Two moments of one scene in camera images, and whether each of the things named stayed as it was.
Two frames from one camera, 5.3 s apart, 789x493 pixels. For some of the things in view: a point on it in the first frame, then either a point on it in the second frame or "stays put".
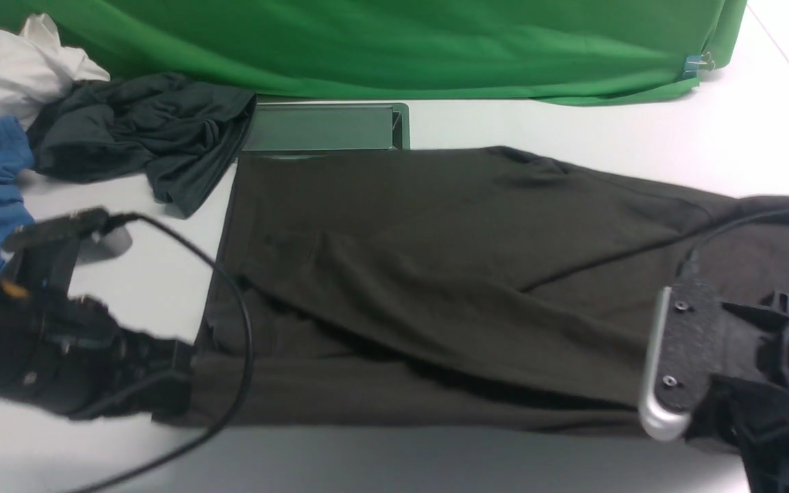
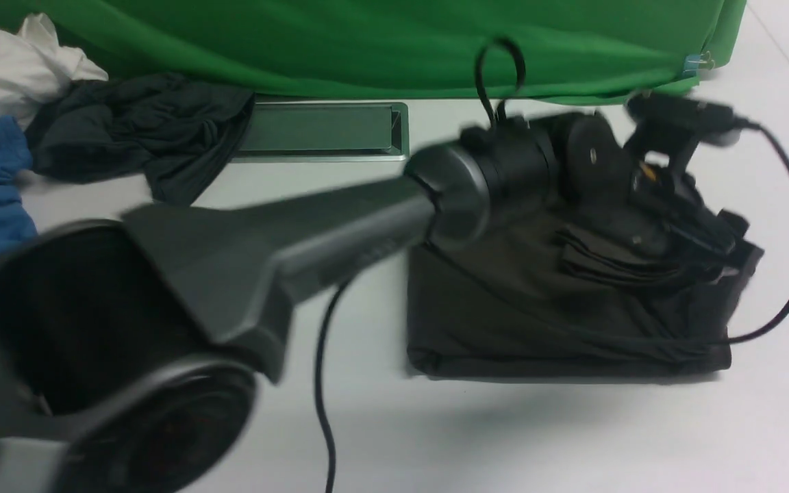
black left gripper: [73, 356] to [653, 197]
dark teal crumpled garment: [183, 133] stays put
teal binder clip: [698, 62] stays put
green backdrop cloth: [566, 51] stays put
